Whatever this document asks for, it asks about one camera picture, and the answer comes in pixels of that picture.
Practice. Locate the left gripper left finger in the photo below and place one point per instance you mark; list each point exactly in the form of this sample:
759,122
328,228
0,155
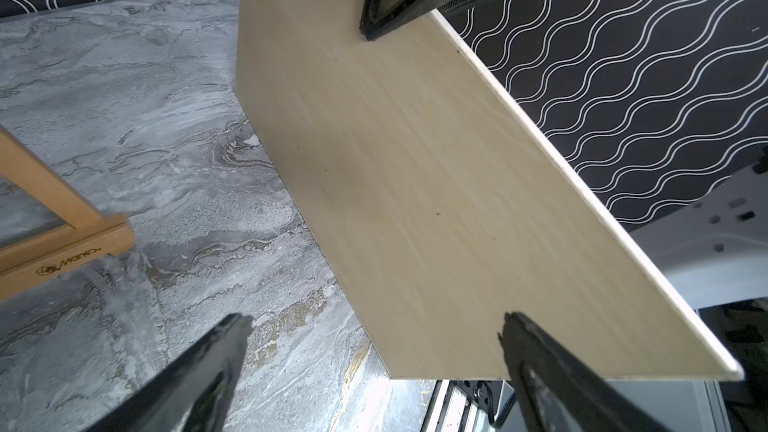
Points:
195,391

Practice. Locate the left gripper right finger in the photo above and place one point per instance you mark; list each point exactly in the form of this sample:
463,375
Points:
556,391

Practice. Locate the wooden easel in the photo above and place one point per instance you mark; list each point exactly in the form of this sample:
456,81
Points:
86,234

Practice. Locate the plywood board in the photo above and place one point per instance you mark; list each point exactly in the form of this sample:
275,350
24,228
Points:
441,208

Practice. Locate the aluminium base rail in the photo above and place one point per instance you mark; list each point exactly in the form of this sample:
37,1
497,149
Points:
680,406

